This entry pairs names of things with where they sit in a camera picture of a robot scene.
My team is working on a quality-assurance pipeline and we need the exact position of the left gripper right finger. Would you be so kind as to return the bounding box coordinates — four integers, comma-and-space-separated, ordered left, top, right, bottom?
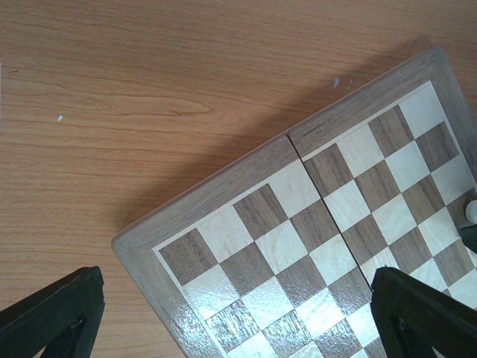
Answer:
370, 267, 476, 357

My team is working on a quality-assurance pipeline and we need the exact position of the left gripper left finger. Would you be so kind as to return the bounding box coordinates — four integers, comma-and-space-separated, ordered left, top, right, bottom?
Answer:
1, 266, 105, 357

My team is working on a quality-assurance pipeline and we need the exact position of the white queen chess piece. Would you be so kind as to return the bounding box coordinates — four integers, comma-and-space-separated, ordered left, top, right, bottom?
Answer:
465, 200, 477, 224

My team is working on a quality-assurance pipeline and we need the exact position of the wooden folding chess board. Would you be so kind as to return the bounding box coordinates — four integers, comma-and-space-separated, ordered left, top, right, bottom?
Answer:
112, 48, 476, 357

